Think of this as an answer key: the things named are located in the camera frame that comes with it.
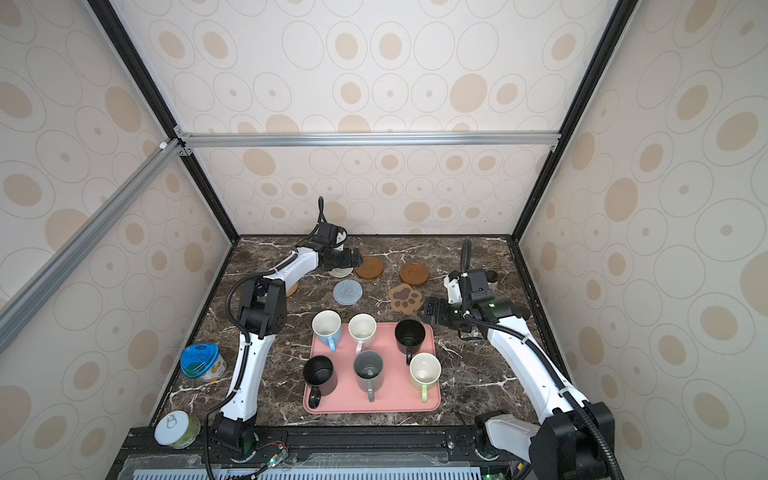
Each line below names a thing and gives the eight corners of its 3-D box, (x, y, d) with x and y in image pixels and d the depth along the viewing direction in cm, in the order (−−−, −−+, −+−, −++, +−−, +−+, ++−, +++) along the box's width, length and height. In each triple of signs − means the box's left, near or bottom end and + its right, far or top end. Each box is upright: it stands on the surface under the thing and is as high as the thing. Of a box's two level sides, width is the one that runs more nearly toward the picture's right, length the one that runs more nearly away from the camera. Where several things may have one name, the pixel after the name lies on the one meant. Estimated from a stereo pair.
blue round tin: (193, 387, 85) (171, 374, 76) (204, 358, 90) (186, 343, 82) (223, 387, 85) (205, 374, 76) (233, 358, 90) (217, 343, 82)
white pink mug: (349, 360, 88) (346, 346, 81) (352, 328, 95) (349, 313, 88) (375, 360, 88) (374, 346, 81) (376, 328, 95) (375, 313, 88)
